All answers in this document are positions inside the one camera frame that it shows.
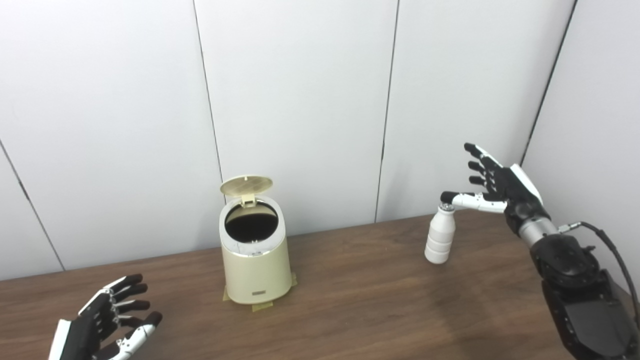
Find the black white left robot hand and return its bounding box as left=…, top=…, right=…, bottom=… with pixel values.
left=48, top=274, right=163, bottom=360

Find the small white plastic bottle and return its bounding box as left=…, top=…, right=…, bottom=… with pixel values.
left=424, top=203, right=457, bottom=265

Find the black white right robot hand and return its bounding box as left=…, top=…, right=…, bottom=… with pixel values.
left=440, top=143, right=553, bottom=236

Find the cream-colored lidded bin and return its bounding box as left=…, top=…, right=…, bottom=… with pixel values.
left=219, top=174, right=293, bottom=305

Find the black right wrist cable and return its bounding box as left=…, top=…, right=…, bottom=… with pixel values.
left=557, top=221, right=640, bottom=316

